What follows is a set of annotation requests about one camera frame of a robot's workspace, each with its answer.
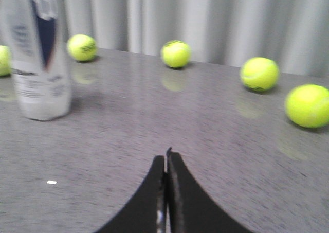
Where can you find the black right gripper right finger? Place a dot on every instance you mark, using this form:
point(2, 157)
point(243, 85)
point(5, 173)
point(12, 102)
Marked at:
point(191, 209)

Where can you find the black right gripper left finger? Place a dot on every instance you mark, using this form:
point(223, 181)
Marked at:
point(145, 210)

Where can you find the clear plastic tennis ball can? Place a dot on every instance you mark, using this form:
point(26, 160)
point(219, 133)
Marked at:
point(34, 33)

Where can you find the yellow tennis ball right-centre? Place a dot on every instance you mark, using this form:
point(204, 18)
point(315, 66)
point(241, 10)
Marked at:
point(259, 74)

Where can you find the yellow tennis ball middle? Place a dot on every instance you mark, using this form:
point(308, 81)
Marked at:
point(175, 53)

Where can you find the yellow tennis ball far right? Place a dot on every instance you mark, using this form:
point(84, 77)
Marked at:
point(307, 105)

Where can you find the yellow Roland Garros tennis ball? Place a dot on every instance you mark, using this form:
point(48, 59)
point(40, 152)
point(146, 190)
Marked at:
point(81, 47)

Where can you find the yellow tennis ball far left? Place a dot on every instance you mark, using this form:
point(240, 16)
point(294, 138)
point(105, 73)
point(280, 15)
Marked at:
point(5, 61)

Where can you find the white pleated curtain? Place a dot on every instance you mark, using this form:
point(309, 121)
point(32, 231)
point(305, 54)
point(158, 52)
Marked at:
point(294, 33)

